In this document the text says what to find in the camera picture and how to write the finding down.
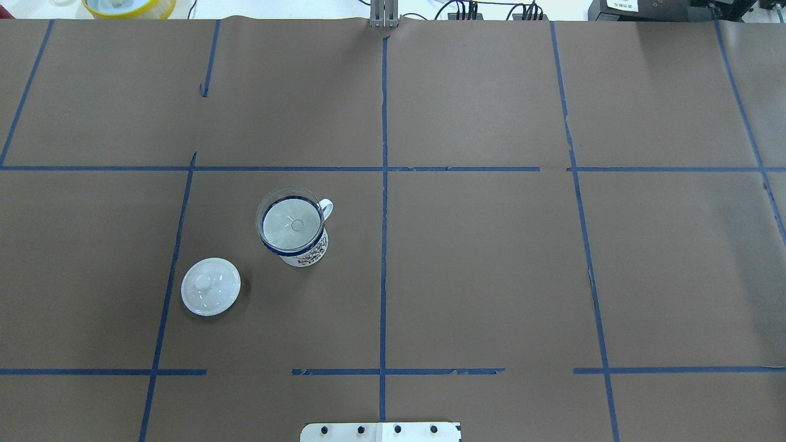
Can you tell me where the clear plastic funnel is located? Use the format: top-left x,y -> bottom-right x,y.
255,187 -> 326,256

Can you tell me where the white cup lid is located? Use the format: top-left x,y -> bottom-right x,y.
180,257 -> 242,317

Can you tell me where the white enamel cup blue rim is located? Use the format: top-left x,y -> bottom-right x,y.
259,196 -> 335,268

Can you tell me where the black device box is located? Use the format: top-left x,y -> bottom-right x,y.
587,1 -> 757,23

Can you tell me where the yellow tape roll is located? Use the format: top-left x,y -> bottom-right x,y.
81,1 -> 177,20

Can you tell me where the aluminium frame post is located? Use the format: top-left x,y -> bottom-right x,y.
365,0 -> 400,29

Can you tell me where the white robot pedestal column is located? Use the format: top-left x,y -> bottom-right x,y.
300,421 -> 462,441

